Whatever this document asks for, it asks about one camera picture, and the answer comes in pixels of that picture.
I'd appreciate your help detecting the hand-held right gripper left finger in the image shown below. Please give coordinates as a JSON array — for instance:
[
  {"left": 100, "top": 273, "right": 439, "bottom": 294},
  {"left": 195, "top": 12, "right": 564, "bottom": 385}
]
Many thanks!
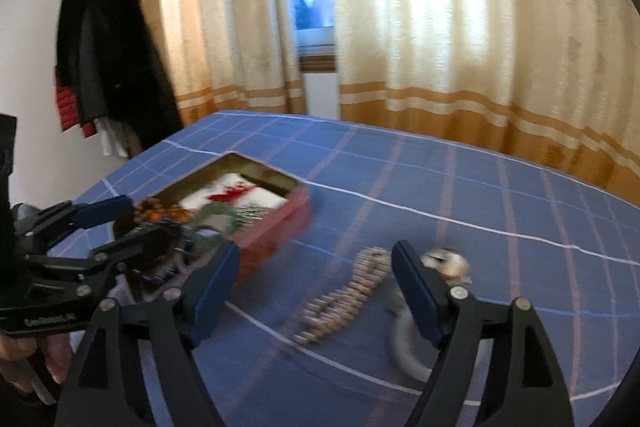
[{"left": 54, "top": 241, "right": 241, "bottom": 427}]

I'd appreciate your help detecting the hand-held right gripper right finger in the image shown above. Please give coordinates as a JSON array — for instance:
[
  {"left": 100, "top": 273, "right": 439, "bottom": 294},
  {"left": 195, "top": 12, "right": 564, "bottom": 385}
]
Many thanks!
[{"left": 390, "top": 240, "right": 576, "bottom": 427}]

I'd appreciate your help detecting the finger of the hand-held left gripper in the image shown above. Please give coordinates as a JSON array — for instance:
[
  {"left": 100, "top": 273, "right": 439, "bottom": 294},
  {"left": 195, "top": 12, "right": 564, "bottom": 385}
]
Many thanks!
[
  {"left": 25, "top": 226, "right": 187, "bottom": 282},
  {"left": 12, "top": 194, "right": 135, "bottom": 253}
]

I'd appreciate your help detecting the purple bead bracelet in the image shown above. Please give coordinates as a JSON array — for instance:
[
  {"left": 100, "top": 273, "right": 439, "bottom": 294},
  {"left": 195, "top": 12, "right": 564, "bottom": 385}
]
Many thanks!
[{"left": 132, "top": 268, "right": 180, "bottom": 292}]

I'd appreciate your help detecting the brown bead mala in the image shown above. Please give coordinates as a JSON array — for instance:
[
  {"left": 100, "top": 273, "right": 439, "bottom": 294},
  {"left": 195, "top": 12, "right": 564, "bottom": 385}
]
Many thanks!
[{"left": 134, "top": 198, "right": 193, "bottom": 226}]

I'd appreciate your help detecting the pale jade bangle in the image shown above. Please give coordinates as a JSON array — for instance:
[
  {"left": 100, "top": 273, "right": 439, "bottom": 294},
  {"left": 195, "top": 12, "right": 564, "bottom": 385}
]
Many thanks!
[{"left": 389, "top": 292, "right": 437, "bottom": 383}]

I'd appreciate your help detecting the wooden bead bracelet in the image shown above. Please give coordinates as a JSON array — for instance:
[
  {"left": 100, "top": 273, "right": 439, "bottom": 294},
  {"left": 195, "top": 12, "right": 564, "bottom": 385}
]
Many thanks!
[{"left": 292, "top": 246, "right": 392, "bottom": 348}]

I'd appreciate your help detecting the green jade bangle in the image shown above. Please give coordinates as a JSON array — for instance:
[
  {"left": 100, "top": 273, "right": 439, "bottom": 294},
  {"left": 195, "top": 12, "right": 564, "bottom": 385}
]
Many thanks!
[{"left": 192, "top": 203, "right": 238, "bottom": 239}]

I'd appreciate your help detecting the pink tin box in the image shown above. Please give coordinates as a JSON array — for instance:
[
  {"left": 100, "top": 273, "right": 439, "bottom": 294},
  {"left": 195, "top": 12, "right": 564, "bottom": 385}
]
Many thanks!
[{"left": 114, "top": 152, "right": 313, "bottom": 283}]

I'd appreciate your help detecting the silver bead chain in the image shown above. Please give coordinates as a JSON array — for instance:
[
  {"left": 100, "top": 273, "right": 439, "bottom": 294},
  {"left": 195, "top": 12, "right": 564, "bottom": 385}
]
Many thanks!
[{"left": 232, "top": 203, "right": 268, "bottom": 226}]

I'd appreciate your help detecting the red knotted tassel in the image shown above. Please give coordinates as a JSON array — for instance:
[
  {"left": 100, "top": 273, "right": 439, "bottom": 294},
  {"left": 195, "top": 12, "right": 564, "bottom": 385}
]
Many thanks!
[{"left": 209, "top": 186, "right": 257, "bottom": 204}]

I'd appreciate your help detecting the person's left forearm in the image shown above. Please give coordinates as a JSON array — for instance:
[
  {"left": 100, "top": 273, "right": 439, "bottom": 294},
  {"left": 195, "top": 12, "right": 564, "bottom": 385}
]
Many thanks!
[{"left": 0, "top": 369, "right": 57, "bottom": 427}]

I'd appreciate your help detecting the person's left hand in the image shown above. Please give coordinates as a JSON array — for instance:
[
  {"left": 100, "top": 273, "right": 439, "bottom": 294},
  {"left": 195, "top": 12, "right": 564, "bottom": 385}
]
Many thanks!
[{"left": 0, "top": 332, "right": 75, "bottom": 388}]

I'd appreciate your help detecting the white hanging garment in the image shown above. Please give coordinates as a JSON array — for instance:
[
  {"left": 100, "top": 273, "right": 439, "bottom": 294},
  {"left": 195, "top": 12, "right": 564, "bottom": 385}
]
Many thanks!
[{"left": 95, "top": 117, "right": 132, "bottom": 158}]

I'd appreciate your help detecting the blue checked tablecloth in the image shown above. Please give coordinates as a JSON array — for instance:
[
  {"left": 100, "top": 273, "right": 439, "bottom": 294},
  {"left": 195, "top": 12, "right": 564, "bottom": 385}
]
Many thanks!
[{"left": 47, "top": 111, "right": 640, "bottom": 427}]

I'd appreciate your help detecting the red down jacket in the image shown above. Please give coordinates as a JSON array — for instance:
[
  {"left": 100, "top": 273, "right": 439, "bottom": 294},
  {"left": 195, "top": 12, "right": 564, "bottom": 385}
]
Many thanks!
[{"left": 54, "top": 82, "right": 98, "bottom": 138}]

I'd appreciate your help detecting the black hooded coat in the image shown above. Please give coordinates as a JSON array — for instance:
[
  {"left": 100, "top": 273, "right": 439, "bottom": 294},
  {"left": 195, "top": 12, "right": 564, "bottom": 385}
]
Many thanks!
[{"left": 54, "top": 0, "right": 183, "bottom": 158}]

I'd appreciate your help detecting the narrow cream orange curtain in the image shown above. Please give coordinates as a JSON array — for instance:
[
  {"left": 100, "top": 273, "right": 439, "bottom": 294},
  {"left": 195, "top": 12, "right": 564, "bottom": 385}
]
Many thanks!
[{"left": 122, "top": 0, "right": 307, "bottom": 128}]

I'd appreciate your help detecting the wooden window sill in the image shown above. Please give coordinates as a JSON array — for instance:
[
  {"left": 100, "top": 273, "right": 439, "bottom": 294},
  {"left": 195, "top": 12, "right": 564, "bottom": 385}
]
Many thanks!
[{"left": 298, "top": 54, "right": 337, "bottom": 72}]

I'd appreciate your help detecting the wide cream orange curtain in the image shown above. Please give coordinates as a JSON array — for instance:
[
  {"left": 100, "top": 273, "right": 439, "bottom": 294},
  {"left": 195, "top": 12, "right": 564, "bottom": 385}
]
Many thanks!
[{"left": 327, "top": 0, "right": 640, "bottom": 208}]

